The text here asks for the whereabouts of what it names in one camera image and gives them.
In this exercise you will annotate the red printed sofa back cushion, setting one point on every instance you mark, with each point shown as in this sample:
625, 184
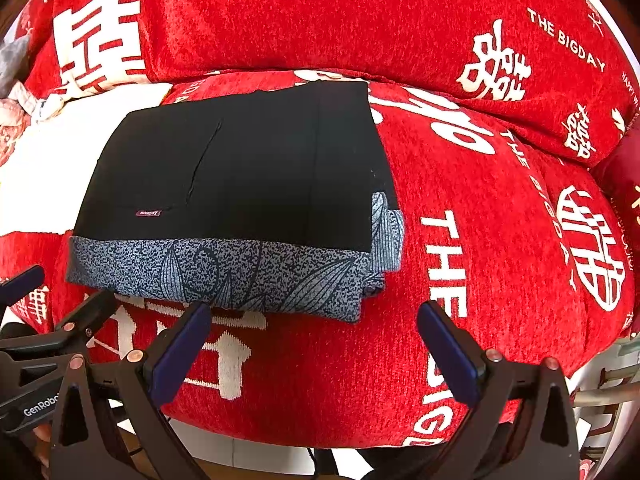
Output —
300, 15

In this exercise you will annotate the grey cloth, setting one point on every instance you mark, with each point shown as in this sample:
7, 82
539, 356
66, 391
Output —
12, 62

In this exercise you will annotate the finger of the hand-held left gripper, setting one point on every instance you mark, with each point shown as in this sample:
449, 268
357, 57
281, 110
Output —
22, 282
92, 310

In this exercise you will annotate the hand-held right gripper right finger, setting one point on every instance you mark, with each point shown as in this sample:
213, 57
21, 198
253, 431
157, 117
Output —
450, 355

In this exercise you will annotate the pink white printed garment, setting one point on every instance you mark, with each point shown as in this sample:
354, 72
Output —
20, 115

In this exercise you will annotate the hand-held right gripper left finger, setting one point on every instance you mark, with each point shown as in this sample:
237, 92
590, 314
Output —
177, 355

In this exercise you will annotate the dark red pillow gold print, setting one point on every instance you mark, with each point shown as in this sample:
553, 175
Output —
622, 180

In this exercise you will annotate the black pants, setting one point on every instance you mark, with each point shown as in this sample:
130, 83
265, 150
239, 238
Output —
240, 170

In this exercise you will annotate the metal chair frame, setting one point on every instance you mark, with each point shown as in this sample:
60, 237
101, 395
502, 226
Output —
607, 385

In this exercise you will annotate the red printed sofa seat cushion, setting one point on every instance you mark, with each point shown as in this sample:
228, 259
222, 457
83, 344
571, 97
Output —
500, 260

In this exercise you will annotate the blue-grey leaf print pants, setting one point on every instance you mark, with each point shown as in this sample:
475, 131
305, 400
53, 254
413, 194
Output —
225, 275

